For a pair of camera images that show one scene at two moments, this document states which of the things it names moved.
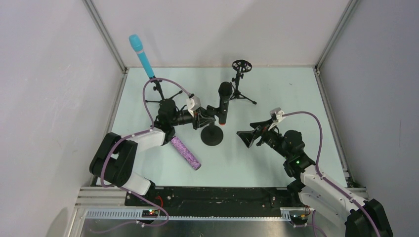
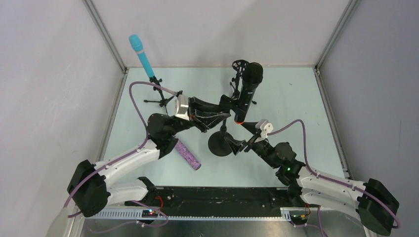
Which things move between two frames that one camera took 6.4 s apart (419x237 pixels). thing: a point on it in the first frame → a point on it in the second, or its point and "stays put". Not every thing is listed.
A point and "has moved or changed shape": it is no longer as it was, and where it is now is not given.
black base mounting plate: x=218 y=201 stays put
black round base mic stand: x=212 y=135 has moved or changed shape
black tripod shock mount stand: x=240 y=66 stays put
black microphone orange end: x=225 y=91 → x=252 y=75
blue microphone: x=136 y=41 stays put
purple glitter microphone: x=186 y=153 stays put
